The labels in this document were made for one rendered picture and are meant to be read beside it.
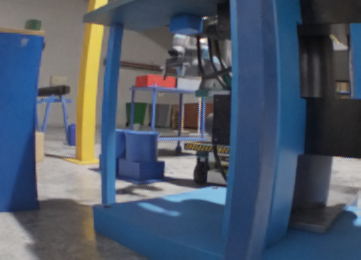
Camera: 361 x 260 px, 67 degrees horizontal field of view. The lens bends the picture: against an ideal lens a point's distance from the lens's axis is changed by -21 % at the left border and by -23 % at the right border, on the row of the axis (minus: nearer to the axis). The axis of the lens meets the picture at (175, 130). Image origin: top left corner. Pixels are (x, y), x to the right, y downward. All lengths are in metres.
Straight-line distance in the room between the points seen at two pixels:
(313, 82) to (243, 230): 0.92
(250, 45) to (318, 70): 0.85
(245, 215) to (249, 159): 0.09
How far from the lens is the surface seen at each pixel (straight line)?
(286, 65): 0.99
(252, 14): 0.56
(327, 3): 1.19
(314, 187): 1.38
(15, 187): 1.67
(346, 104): 1.10
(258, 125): 0.52
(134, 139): 2.65
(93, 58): 3.52
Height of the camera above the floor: 0.51
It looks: 2 degrees down
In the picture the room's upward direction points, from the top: 2 degrees clockwise
